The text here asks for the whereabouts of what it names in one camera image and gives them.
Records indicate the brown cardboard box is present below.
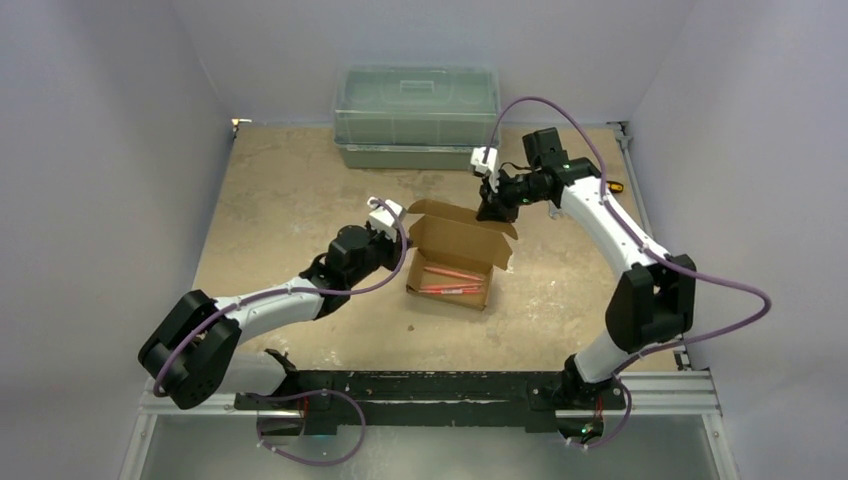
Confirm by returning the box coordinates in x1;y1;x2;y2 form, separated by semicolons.
406;199;518;311

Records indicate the red pen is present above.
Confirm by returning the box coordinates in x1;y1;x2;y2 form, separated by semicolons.
422;287;482;295
423;266;483;283
419;283;483;293

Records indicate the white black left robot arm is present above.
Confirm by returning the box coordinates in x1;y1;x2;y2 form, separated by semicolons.
138;224;410;410

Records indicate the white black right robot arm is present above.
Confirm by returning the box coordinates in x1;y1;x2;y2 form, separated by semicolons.
470;128;695;407

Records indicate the green clear-lid plastic toolbox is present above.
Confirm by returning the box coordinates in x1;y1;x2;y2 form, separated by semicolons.
333;65;501;170

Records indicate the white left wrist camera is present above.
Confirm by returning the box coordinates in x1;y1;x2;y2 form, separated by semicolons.
367;197;407;238

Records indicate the black yellow handled screwdriver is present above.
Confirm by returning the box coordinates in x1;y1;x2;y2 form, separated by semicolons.
607;181;624;193

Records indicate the grey corner cable conduit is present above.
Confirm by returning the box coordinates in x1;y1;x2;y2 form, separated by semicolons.
608;121;694;371

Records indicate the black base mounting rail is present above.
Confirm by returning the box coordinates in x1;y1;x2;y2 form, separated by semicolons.
236;370;626;437

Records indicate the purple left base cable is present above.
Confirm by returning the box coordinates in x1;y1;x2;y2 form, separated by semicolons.
255;388;368;468

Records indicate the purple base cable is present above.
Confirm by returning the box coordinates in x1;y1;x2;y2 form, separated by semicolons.
564;387;635;452
255;388;368;468

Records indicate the aluminium frame extrusion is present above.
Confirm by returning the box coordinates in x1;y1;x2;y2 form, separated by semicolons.
137;371;721;418

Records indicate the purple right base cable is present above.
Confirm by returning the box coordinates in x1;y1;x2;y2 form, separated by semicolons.
564;387;635;452

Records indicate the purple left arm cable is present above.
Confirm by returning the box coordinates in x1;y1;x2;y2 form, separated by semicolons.
152;197;409;399

